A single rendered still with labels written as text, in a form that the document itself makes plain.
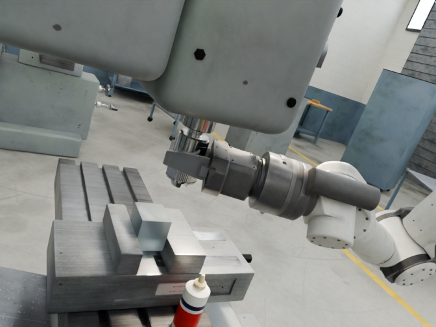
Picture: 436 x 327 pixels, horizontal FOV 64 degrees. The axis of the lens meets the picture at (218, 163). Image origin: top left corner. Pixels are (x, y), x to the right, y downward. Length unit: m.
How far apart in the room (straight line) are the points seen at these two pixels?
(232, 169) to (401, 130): 6.00
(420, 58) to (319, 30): 9.24
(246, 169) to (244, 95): 0.12
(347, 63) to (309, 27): 9.23
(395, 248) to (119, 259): 0.49
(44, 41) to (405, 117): 6.24
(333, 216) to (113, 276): 0.34
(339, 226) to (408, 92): 5.99
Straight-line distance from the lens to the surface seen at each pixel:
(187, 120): 0.48
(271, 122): 0.43
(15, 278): 0.76
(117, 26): 0.32
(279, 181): 0.49
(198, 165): 0.48
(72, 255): 0.61
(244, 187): 0.48
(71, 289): 0.59
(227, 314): 0.82
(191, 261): 0.61
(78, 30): 0.32
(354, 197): 0.51
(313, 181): 0.48
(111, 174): 1.06
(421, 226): 0.75
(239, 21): 0.38
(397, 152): 6.42
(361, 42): 9.82
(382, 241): 0.68
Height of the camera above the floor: 1.39
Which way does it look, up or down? 18 degrees down
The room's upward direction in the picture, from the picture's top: 19 degrees clockwise
